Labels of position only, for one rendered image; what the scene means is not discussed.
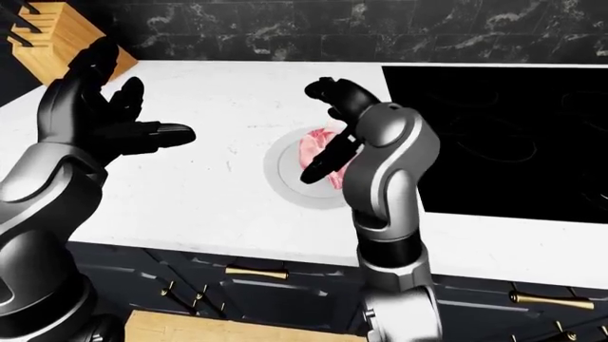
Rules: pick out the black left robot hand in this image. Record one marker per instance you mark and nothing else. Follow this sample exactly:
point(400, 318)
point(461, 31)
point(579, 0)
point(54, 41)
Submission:
point(85, 117)

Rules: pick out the raw pink pork chop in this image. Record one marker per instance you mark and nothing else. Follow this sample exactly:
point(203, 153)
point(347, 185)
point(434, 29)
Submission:
point(313, 142)

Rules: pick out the dark blue cabinet door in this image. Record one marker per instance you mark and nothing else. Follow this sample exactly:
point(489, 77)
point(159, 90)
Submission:
point(119, 278)

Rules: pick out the black glass cooktop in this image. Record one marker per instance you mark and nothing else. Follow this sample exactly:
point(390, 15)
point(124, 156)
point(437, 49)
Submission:
point(513, 142)

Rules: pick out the wooden knife block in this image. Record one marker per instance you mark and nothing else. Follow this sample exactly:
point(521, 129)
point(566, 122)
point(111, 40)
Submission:
point(62, 46)

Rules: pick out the small brass cabinet knob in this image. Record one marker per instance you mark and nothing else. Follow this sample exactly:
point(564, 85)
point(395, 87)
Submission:
point(167, 289)
point(565, 333)
point(198, 296)

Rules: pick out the white round plate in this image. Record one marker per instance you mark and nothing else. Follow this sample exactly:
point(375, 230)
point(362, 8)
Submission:
point(290, 171)

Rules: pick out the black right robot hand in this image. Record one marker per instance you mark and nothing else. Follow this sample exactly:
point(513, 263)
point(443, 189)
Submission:
point(339, 107)

